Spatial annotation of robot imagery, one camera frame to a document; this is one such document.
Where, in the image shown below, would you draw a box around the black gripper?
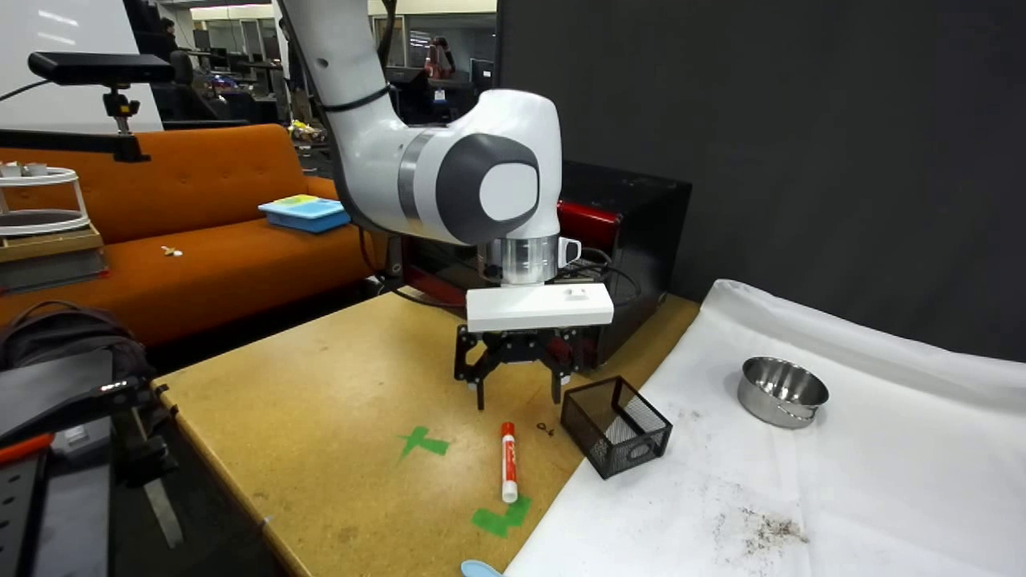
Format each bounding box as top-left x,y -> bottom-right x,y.
452,325 -> 588,417

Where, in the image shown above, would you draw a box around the red marker with white cap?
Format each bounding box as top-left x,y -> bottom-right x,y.
496,420 -> 524,507

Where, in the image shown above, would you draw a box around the black mesh box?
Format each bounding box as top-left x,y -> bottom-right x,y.
557,371 -> 677,481

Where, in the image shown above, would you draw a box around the green tape T mark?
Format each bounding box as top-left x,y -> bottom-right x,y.
398,423 -> 452,463

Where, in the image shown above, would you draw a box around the small metal bowl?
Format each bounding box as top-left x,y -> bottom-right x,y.
734,352 -> 834,432

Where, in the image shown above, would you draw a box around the blue book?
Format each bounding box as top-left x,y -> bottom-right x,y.
255,193 -> 352,237

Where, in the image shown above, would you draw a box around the orange sofa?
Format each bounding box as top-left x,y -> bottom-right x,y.
0,121 -> 379,352

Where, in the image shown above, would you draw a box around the white paper sheet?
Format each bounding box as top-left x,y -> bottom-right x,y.
499,275 -> 1026,577

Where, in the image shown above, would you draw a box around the black backdrop curtain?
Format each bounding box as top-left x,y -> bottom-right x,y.
493,0 -> 1026,362

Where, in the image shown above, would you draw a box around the black tripod stand equipment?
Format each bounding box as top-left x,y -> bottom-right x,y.
0,302 -> 275,577

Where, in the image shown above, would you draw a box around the beige stacked boards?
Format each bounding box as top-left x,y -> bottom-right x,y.
0,226 -> 107,296

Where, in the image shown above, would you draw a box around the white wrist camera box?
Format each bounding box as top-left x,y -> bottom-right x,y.
463,280 -> 620,338

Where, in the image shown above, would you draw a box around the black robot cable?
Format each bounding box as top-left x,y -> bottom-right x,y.
316,0 -> 401,120

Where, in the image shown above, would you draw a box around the white round wire rack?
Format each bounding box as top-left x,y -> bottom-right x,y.
0,157 -> 93,241

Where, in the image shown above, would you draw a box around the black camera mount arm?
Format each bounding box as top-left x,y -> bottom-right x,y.
0,87 -> 155,167

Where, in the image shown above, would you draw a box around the black stereo camera bar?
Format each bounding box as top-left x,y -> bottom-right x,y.
25,47 -> 181,90

